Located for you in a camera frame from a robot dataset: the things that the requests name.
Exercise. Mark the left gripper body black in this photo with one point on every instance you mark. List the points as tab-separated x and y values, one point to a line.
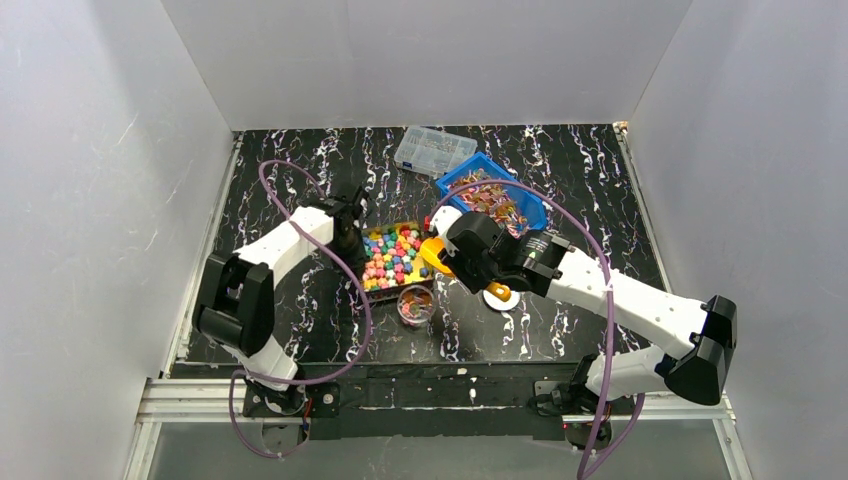
350	234

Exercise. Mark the tin tray of star candies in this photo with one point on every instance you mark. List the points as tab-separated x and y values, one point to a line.
393	260

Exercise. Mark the yellow plastic scoop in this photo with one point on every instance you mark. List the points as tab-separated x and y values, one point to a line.
429	250

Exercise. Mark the blue bin of lollipops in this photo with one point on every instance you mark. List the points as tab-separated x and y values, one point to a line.
515	209

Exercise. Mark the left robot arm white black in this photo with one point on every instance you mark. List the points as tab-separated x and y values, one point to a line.
235	304

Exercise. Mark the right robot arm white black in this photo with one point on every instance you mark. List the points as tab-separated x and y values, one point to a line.
692	342

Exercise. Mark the white round jar lid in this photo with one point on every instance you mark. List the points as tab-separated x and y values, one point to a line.
496	304

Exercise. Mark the clear plastic jar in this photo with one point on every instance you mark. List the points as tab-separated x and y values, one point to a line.
415	306

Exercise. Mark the clear plastic compartment box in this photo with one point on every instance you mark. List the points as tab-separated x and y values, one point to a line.
432	152

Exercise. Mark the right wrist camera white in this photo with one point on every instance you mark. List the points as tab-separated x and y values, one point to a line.
441	222

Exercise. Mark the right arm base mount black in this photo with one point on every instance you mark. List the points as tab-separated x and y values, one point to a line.
558	399

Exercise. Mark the aluminium frame rail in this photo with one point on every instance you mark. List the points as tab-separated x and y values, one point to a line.
210	400

